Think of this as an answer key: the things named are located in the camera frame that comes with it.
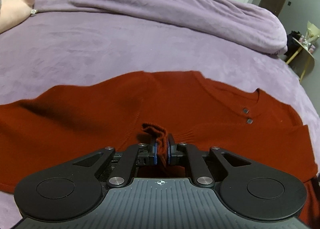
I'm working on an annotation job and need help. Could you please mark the black bag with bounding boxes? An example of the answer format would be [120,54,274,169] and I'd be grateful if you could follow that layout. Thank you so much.
[285,31,302,57]

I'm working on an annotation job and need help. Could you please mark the purple bed sheet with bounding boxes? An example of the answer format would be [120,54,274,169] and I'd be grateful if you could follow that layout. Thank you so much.
[1,12,319,157]

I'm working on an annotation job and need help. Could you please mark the purple rumpled blanket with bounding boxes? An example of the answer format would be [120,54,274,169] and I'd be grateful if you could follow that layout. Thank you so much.
[35,0,287,55]

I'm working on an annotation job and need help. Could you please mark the pink plush toy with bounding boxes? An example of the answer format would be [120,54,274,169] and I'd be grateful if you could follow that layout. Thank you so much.
[0,0,36,33]

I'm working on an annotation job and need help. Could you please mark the yellow legged side table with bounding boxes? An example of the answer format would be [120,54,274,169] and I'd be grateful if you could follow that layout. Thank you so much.
[285,39,315,83]

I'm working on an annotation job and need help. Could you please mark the rust red knit sweater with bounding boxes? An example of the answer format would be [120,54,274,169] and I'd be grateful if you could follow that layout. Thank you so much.
[1,72,319,228]

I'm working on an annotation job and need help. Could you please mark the cream wrapped bouquet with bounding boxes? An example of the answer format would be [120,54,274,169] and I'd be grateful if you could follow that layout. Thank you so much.
[305,21,320,43]

